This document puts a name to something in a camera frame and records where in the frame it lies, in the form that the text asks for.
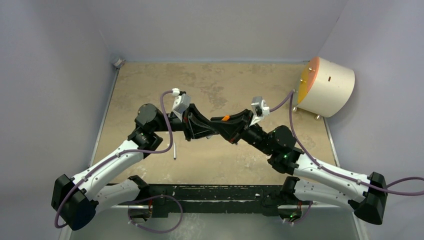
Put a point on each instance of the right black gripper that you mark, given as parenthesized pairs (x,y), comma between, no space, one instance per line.
(243,127)

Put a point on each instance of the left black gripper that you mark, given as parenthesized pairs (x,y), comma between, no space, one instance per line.
(192,119)

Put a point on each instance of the orange pen cap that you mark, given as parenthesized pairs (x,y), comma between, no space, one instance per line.
(225,118)

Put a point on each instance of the white pen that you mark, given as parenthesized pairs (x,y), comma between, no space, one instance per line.
(174,151)

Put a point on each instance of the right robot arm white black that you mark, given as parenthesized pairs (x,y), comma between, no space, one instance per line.
(360,192)

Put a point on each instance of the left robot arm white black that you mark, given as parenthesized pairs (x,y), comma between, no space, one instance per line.
(77,199)

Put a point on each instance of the cream cylindrical drum toy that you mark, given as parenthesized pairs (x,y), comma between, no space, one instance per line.
(323,88)

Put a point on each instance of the tape roll in corner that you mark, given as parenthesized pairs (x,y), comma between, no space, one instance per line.
(117,62)

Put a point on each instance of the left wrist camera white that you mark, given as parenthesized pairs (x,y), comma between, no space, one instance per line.
(181,102)

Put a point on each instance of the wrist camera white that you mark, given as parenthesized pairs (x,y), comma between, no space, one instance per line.
(181,102)
(260,109)

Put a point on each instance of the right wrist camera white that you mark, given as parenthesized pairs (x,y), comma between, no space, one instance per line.
(260,109)

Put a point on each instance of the aluminium frame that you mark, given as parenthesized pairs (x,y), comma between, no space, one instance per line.
(217,89)

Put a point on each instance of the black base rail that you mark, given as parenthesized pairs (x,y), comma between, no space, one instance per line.
(215,199)

